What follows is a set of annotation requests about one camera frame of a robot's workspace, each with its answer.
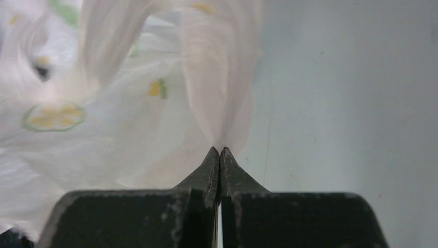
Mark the white plastic bag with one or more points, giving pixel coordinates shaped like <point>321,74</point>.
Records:
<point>118,95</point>

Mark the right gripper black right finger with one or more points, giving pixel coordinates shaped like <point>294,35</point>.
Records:
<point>252,216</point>

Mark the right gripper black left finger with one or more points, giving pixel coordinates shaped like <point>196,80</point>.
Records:
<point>184,216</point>

